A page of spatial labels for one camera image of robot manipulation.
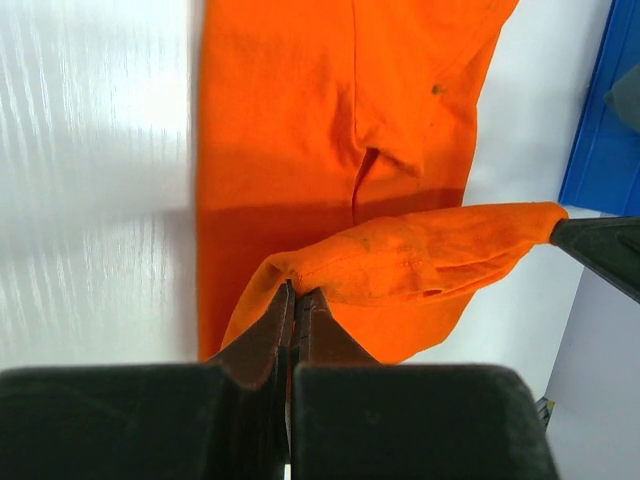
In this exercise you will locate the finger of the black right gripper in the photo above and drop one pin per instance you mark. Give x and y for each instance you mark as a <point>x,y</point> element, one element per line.
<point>609,247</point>

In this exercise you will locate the blue plastic bin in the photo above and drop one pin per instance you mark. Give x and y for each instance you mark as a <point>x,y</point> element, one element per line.
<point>602,173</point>

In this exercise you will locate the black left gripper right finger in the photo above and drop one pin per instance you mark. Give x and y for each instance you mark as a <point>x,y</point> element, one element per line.
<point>355,418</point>

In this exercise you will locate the grey crumpled t shirt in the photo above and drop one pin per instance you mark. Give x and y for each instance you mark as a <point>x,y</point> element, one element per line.
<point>623,98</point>

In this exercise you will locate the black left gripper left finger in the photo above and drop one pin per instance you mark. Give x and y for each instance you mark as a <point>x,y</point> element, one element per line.
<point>220,419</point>

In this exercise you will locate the orange t shirt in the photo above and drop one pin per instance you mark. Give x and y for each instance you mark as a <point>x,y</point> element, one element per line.
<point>335,140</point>

